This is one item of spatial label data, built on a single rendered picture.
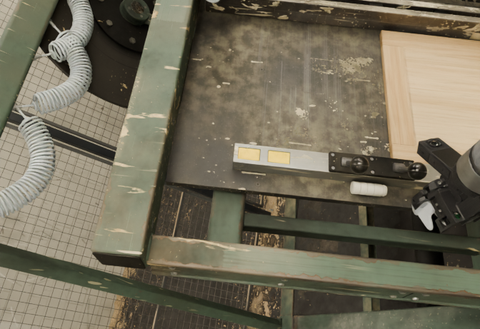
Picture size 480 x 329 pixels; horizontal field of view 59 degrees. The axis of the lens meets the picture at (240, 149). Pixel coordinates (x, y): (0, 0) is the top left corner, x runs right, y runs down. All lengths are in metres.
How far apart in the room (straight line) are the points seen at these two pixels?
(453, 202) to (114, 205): 0.62
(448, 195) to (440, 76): 0.56
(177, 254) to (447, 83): 0.85
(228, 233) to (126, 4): 1.01
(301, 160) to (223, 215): 0.22
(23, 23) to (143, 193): 0.76
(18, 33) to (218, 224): 0.83
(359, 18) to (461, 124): 0.41
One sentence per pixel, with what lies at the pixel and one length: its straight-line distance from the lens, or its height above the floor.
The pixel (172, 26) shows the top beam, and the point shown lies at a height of 1.87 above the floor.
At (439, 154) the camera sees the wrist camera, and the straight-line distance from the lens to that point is 0.82.
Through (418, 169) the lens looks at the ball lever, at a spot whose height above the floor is 1.44.
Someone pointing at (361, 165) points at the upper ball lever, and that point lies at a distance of 0.89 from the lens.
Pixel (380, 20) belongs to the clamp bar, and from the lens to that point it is 1.34.
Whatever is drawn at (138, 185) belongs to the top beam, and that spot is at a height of 1.86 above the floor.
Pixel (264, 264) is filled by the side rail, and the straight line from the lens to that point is 0.89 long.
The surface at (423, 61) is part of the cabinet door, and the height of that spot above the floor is 1.26.
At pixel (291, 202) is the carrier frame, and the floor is 0.78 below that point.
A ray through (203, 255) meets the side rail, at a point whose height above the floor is 1.71.
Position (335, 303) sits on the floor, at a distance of 2.89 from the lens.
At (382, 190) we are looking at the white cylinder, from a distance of 1.03.
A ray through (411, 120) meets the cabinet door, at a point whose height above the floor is 1.31.
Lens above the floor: 2.18
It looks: 31 degrees down
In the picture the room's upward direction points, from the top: 65 degrees counter-clockwise
